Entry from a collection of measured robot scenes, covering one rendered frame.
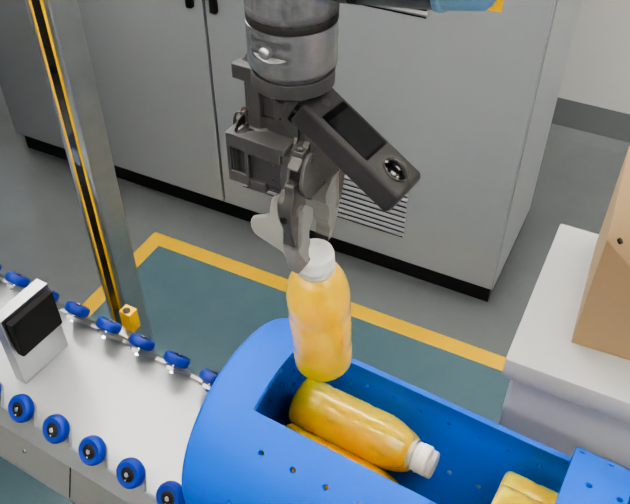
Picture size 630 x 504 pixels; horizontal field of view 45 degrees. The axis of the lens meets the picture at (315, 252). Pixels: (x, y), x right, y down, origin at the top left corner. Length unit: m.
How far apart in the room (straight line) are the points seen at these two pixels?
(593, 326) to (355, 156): 0.55
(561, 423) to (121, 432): 0.67
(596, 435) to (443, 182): 1.43
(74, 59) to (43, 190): 2.00
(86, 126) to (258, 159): 0.80
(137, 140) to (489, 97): 1.44
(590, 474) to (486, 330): 1.80
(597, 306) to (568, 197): 2.26
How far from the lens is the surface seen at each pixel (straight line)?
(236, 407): 0.91
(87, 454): 1.22
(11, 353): 1.32
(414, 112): 2.35
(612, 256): 1.00
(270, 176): 0.68
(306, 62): 0.61
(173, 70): 2.76
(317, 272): 0.75
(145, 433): 1.26
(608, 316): 1.07
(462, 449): 1.09
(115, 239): 1.62
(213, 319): 2.66
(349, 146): 0.63
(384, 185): 0.63
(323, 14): 0.60
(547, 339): 1.11
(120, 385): 1.33
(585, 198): 3.32
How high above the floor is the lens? 1.95
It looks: 43 degrees down
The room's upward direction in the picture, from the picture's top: straight up
